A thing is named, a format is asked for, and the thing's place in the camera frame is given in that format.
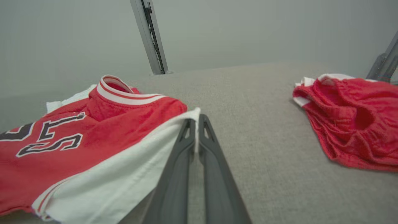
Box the red shorts with white stripe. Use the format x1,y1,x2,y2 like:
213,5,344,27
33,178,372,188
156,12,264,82
292,73,398,172

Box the red jersey with black number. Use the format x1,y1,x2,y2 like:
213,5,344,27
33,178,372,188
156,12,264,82
0,75,201,224

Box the aluminium frame post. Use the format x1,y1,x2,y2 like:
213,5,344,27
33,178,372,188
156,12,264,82
130,0,169,75
366,30,398,84

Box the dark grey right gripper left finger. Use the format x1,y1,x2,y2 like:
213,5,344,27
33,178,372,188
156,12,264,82
141,118,196,224

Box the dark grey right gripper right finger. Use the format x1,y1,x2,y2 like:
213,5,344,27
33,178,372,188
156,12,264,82
198,114,252,224

